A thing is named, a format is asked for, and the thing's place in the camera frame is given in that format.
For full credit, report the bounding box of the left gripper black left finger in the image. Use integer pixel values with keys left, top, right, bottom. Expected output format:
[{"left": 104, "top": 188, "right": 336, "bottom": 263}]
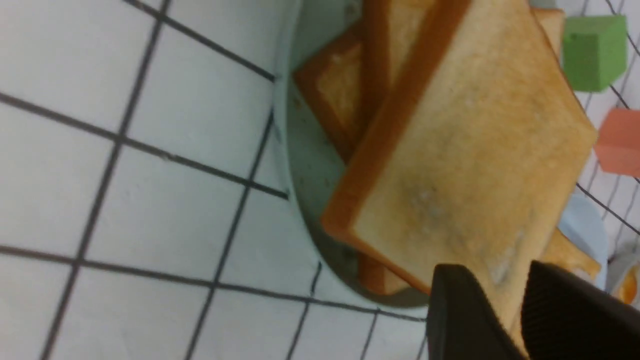
[{"left": 426, "top": 264, "right": 526, "bottom": 360}]

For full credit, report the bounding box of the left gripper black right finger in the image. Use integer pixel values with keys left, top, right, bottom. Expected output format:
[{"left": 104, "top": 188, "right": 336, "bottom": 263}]
[{"left": 521, "top": 260, "right": 640, "bottom": 360}]

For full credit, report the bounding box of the toast slice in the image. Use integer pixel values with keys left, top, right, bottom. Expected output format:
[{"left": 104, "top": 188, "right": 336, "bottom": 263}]
[
  {"left": 294, "top": 0, "right": 433, "bottom": 162},
  {"left": 321, "top": 0, "right": 598, "bottom": 328},
  {"left": 358, "top": 228, "right": 601, "bottom": 296}
]

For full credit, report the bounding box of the far fried egg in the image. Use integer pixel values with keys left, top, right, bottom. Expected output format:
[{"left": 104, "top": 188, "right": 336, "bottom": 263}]
[{"left": 614, "top": 265, "right": 639, "bottom": 306}]

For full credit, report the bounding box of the grey plate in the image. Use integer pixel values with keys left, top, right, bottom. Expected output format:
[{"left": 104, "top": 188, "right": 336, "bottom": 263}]
[{"left": 605, "top": 252, "right": 640, "bottom": 310}]

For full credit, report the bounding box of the light blue plate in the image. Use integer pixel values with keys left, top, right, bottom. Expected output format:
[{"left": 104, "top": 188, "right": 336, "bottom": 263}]
[{"left": 558, "top": 193, "right": 609, "bottom": 291}]

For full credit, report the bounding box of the salmon pink cube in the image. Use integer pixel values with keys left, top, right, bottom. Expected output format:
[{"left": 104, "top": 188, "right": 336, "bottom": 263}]
[{"left": 594, "top": 108, "right": 640, "bottom": 178}]

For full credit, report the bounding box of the green plate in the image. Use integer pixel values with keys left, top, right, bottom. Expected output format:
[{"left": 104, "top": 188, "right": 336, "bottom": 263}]
[{"left": 273, "top": 0, "right": 429, "bottom": 309}]

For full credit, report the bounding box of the green cube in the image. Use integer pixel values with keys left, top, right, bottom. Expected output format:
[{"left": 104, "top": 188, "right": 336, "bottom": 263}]
[{"left": 562, "top": 14, "right": 627, "bottom": 92}]

